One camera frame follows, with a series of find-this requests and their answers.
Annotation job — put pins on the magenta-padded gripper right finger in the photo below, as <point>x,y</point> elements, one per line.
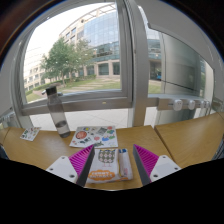
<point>161,166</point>

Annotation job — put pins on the white printed towel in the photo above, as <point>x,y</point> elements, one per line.
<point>106,165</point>

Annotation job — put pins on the large colourful sticker sheet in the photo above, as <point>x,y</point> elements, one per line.
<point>95,136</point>

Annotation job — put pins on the white window knob row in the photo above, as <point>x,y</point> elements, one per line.
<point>177,104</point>

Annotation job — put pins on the glass-fronted building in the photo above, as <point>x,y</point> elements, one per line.
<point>103,30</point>

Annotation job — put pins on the grey window frame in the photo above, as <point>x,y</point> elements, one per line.
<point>93,101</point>

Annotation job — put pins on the green tree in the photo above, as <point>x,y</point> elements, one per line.
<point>61,55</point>

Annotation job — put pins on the grey transparent water bottle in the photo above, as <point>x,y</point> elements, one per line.
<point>58,113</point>

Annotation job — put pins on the small colourful sticker sheet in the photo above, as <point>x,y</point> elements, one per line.
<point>30,134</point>

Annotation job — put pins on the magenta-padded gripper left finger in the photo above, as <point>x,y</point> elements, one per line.
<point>65,168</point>

